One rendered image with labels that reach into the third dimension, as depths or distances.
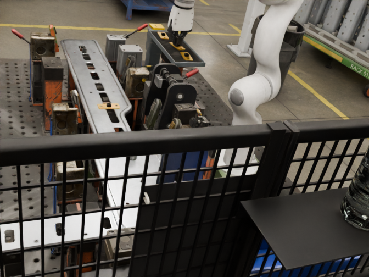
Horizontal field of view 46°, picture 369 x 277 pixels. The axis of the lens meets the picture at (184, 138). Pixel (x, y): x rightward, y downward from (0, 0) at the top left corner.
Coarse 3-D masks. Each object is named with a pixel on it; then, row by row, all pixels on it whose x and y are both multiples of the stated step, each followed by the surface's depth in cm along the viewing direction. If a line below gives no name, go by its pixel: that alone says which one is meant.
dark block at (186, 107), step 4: (176, 104) 153; (180, 104) 153; (184, 104) 154; (188, 104) 155; (192, 104) 155; (176, 108) 151; (180, 108) 151; (184, 108) 152; (188, 108) 152; (192, 108) 153; (172, 112) 155; (176, 112) 151; (180, 112) 150; (184, 112) 151; (188, 112) 152; (192, 112) 152; (172, 116) 155; (176, 116) 152; (180, 116) 151; (184, 116) 152; (188, 116) 152; (192, 116) 153; (184, 120) 153; (188, 120) 154; (184, 124) 154; (188, 124) 155
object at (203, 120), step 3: (198, 117) 128; (201, 117) 128; (204, 117) 129; (189, 120) 127; (192, 120) 126; (195, 120) 126; (198, 120) 127; (201, 120) 128; (204, 120) 127; (207, 120) 127; (189, 123) 127; (192, 123) 125; (195, 123) 126; (198, 123) 127; (201, 123) 126; (204, 123) 126; (207, 123) 126; (210, 123) 129; (192, 126) 126; (195, 126) 129; (198, 126) 130; (201, 126) 126; (204, 126) 127; (207, 126) 127
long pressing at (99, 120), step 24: (72, 48) 209; (96, 48) 214; (72, 72) 188; (96, 72) 192; (96, 96) 173; (120, 96) 176; (96, 120) 158; (120, 120) 160; (120, 168) 136; (120, 192) 126
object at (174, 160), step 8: (192, 152) 97; (208, 152) 99; (160, 160) 95; (168, 160) 96; (176, 160) 96; (192, 160) 98; (160, 168) 96; (168, 168) 97; (176, 168) 98; (184, 168) 99; (168, 176) 98; (184, 176) 100; (192, 176) 101; (200, 176) 102
